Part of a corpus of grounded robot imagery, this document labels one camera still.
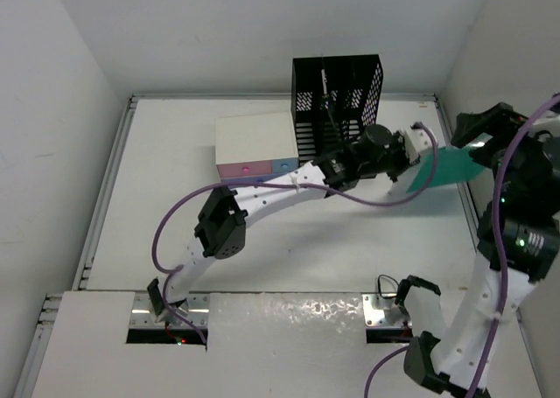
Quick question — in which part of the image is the black mesh file organizer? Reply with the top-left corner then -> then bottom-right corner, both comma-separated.
290,54 -> 383,165

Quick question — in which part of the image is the purple bottom drawer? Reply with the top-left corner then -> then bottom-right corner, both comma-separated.
220,172 -> 286,186

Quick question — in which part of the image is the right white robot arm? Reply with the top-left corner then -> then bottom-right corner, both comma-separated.
395,99 -> 559,397

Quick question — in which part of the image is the green folder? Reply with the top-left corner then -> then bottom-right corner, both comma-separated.
407,147 -> 485,193

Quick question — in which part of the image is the pink drawer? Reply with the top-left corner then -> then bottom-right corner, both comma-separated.
217,160 -> 272,179

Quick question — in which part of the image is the light blue small drawer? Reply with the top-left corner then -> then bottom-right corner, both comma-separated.
271,157 -> 298,174

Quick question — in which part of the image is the white drawer cabinet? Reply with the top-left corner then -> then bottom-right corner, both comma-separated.
215,111 -> 298,164

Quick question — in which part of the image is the black board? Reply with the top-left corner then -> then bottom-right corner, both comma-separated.
320,56 -> 344,141

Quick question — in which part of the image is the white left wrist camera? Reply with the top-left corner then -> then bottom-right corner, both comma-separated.
402,126 -> 432,164

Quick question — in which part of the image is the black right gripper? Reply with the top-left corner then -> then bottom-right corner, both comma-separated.
454,101 -> 560,199

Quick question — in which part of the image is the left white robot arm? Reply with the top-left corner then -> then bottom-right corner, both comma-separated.
147,123 -> 438,322

